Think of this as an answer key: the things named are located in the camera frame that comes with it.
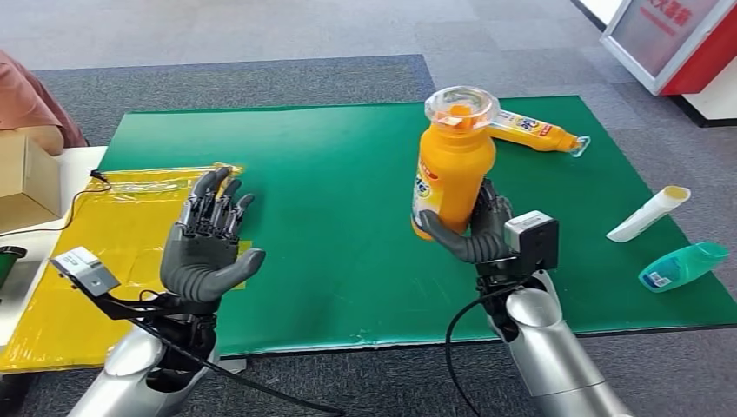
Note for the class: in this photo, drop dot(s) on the white plinth with black edge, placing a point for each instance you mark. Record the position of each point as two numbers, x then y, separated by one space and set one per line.
720 95

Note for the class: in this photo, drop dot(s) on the white tube bottle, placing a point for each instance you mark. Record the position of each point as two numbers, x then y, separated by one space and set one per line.
645 219

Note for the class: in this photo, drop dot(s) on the green table mat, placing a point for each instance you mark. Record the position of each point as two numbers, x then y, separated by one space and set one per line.
345 230

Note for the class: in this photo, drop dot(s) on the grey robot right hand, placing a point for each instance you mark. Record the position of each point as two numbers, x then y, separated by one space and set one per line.
486 242

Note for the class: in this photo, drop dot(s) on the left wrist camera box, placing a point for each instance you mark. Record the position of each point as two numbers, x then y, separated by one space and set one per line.
86 270

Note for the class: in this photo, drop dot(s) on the teal bottle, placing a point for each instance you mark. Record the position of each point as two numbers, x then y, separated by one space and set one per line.
685 266

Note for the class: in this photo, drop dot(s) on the orange bottle with clear cap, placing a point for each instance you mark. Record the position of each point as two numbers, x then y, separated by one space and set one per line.
455 167
535 133

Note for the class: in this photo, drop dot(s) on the box wrapped in yellow film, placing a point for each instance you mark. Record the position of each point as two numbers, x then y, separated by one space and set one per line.
115 230

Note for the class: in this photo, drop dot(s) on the dark green round object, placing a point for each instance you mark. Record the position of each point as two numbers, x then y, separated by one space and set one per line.
8 265

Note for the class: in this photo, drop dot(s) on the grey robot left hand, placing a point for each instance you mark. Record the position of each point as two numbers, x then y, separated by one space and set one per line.
198 270

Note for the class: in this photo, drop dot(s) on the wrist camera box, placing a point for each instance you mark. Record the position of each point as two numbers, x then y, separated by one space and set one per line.
535 239
86 270

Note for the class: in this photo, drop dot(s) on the brown cardboard box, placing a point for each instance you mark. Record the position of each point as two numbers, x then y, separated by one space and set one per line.
23 184

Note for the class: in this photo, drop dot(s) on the red and white sign stand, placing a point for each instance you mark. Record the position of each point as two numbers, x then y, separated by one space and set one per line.
650 29

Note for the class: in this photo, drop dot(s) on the person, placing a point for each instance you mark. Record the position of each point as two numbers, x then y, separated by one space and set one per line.
23 98

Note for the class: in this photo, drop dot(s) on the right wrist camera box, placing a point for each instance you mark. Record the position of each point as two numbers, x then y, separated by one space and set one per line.
535 239

